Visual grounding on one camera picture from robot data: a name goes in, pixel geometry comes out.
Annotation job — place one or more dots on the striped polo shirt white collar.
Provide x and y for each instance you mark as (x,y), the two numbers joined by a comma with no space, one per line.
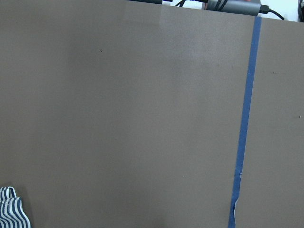
(11,210)

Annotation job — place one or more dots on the black power strip near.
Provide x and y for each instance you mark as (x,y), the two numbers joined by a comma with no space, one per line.
(245,7)

